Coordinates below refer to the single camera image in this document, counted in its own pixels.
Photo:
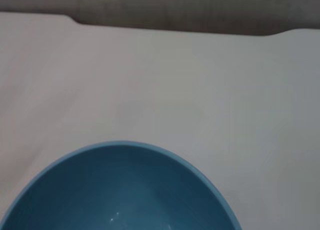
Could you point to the blue bowl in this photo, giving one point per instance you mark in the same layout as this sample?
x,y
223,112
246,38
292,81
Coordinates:
x,y
120,185

